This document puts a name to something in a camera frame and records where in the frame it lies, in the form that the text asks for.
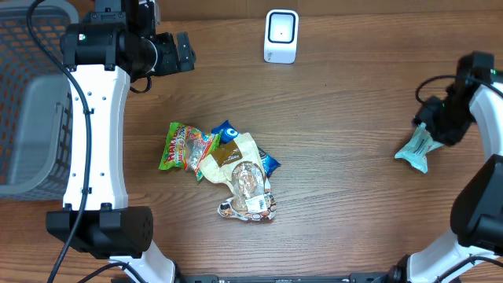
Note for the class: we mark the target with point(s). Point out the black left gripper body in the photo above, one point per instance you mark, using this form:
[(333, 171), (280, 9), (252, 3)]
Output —
[(167, 61)]

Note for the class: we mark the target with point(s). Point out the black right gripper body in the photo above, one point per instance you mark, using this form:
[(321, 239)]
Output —
[(441, 119)]

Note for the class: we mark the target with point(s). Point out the light teal snack packet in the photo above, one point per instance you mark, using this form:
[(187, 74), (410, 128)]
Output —
[(415, 151)]

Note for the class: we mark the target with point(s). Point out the blue Oreo cookie pack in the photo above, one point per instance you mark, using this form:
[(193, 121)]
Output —
[(228, 133)]

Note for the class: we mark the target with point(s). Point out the green Haribo gummy bag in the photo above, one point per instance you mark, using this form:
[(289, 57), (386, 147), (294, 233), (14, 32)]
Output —
[(185, 148)]

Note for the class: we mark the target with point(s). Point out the beige brown cookie pouch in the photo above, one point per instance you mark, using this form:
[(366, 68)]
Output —
[(237, 164)]

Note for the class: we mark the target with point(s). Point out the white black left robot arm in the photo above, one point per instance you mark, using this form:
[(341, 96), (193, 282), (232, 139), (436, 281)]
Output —
[(113, 46)]

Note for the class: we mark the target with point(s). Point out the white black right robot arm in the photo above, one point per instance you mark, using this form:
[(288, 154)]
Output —
[(474, 235)]

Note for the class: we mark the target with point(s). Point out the white barcode scanner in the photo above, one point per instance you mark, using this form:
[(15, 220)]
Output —
[(281, 36)]

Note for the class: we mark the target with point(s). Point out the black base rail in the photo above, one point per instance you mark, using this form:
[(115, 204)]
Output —
[(291, 278)]

